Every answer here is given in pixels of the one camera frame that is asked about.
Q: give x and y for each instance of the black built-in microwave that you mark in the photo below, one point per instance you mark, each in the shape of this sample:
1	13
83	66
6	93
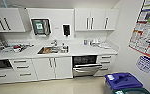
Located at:
0	64

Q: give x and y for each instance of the teal spray bottle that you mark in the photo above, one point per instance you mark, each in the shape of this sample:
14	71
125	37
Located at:
5	3

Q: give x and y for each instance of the stainless steel dishwasher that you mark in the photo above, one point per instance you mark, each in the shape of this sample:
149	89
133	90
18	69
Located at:
86	66

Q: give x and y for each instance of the steel kitchen sink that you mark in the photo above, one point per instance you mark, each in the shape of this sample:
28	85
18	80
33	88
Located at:
52	50

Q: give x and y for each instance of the black wall soap dispenser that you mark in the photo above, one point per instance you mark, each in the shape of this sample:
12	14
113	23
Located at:
67	30

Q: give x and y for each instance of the stack of white dishes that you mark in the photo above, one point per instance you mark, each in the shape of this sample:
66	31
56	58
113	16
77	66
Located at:
95	42

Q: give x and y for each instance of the steel paper towel dispenser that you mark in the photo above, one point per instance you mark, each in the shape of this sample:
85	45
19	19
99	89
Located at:
40	26

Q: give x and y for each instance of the blue dish soap bottle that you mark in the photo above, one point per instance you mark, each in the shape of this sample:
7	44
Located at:
85	42

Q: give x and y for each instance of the chrome sink faucet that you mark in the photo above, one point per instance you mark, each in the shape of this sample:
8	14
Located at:
54	43

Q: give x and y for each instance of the large colourful wall poster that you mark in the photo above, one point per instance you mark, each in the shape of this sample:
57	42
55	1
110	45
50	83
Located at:
147	30

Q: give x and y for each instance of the white dish cloth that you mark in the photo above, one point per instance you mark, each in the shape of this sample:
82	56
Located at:
106	46

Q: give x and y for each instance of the dish rack with dishes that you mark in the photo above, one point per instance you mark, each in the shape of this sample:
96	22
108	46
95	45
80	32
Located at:
19	48

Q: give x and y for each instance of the green lidded bin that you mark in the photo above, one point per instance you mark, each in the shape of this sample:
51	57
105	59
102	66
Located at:
132	91

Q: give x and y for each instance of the white drawer unit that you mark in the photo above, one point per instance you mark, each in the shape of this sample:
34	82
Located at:
22	70
106	65

